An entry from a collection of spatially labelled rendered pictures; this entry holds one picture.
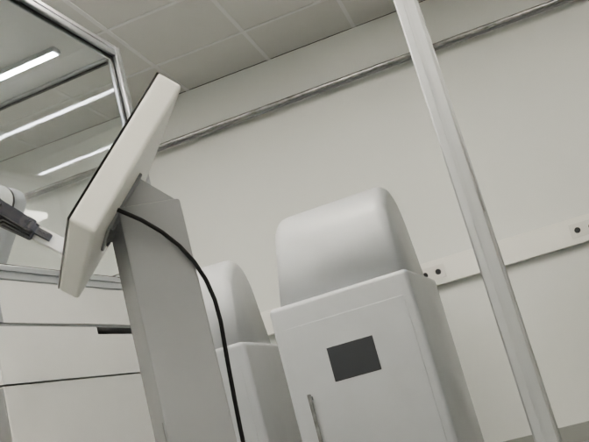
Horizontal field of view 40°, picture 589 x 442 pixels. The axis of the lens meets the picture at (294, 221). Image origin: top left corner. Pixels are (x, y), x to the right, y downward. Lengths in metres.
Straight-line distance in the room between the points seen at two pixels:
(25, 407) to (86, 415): 0.23
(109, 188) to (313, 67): 4.05
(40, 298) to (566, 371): 3.37
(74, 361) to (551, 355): 3.23
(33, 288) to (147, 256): 0.67
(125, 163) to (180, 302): 0.29
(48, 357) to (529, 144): 3.52
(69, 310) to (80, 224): 0.92
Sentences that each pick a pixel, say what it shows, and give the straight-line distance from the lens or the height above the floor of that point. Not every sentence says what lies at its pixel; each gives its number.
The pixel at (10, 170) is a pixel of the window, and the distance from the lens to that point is 2.24.
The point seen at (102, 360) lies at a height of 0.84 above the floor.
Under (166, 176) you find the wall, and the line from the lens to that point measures 5.48.
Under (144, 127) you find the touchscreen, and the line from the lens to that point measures 1.39.
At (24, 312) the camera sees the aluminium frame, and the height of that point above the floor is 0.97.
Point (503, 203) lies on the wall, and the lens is 4.91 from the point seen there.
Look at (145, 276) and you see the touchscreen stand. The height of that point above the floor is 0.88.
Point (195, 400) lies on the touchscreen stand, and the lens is 1.47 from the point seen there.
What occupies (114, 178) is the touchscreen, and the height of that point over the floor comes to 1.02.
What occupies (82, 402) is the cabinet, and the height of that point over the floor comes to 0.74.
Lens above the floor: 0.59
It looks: 13 degrees up
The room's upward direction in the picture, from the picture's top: 15 degrees counter-clockwise
